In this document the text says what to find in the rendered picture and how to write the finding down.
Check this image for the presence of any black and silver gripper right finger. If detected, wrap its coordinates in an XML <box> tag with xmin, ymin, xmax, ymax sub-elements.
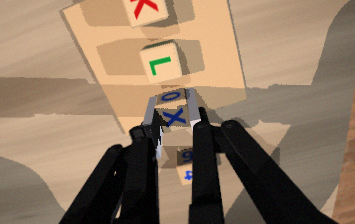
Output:
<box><xmin>186</xmin><ymin>87</ymin><xmax>339</xmax><ymax>224</ymax></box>

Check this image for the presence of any tan flat mat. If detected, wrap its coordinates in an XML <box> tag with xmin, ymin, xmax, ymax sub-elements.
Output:
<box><xmin>63</xmin><ymin>0</ymin><xmax>247</xmax><ymax>135</ymax></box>

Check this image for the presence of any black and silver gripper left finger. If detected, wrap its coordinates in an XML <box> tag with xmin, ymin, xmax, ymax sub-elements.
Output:
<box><xmin>58</xmin><ymin>96</ymin><xmax>163</xmax><ymax>224</ymax></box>

